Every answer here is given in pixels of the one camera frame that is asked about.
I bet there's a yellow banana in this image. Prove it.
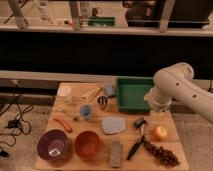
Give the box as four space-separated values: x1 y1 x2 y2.
82 87 101 102

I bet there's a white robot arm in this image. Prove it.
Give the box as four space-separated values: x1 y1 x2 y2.
145 62 213 124

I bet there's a green plastic tray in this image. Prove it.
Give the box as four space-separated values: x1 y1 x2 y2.
116 78 153 113

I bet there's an orange apple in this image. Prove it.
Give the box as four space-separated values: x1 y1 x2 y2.
152 126 168 140

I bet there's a blue grey cloth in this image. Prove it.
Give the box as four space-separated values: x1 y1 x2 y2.
101 117 127 135

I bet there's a blue grey sponge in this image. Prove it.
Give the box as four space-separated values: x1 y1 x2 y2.
103 83 116 98

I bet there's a black binder clip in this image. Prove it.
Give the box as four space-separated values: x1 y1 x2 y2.
97 96 108 109

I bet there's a brown grape bunch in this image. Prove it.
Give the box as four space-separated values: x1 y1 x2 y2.
144 140 180 167

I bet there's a grey sharpening block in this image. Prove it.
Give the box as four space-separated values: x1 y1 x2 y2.
109 141 122 168

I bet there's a blue cup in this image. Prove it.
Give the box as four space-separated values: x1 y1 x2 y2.
80 105 92 120

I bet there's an orange bowl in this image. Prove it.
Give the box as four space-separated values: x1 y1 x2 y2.
74 131 101 160

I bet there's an orange carrot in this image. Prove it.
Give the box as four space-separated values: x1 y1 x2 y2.
53 118 72 133

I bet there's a metal spoon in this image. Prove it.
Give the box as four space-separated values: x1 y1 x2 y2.
56 107 79 121

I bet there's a green box in background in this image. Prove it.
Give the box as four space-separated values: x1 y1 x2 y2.
88 17 115 26

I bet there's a purple bowl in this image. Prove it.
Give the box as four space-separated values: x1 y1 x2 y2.
37 129 71 162

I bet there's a black handled brush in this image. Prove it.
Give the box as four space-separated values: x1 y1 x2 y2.
127 117 147 160

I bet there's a black power adapter with cables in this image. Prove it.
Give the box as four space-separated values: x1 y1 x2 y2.
0 95 33 158

